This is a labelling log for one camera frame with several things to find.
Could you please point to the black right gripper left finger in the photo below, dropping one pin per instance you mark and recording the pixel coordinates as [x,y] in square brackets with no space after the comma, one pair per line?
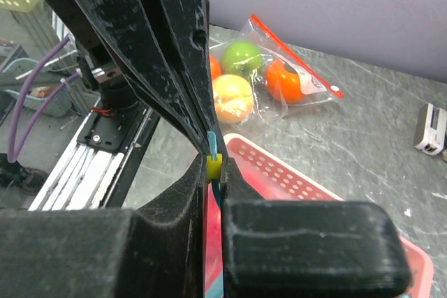
[153,251]

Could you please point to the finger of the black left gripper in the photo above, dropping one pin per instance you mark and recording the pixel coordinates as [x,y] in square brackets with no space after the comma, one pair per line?
[136,36]
[189,26]

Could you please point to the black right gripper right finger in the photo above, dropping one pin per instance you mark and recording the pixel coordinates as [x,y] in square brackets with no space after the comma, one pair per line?
[286,248]

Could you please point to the clear bag blue zipper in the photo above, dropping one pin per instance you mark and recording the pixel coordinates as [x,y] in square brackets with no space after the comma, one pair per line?
[213,179]

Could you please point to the pink perforated plastic basket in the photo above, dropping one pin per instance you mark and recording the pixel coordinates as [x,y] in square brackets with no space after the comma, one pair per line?
[274,179]

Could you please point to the round orange fruit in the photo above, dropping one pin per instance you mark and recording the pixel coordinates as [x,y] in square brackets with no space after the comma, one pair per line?
[215,67]

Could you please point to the green apple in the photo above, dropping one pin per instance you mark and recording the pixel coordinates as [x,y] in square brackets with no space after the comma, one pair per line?
[242,58]

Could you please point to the clear bag orange zipper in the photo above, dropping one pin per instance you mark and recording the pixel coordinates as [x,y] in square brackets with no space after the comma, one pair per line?
[257,79]

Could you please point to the yellow orange peach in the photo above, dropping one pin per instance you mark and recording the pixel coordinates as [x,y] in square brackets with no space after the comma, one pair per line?
[233,98]

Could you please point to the orange persimmon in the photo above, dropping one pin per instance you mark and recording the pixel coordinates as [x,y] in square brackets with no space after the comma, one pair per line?
[283,83]

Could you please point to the teal plastic basket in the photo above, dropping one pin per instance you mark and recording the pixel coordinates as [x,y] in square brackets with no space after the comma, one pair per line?
[74,97]

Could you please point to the aluminium rail frame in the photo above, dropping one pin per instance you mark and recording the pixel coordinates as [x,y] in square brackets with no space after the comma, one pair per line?
[98,166]

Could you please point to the small white bracket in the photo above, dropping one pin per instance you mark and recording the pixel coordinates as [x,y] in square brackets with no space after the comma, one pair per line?
[430,133]

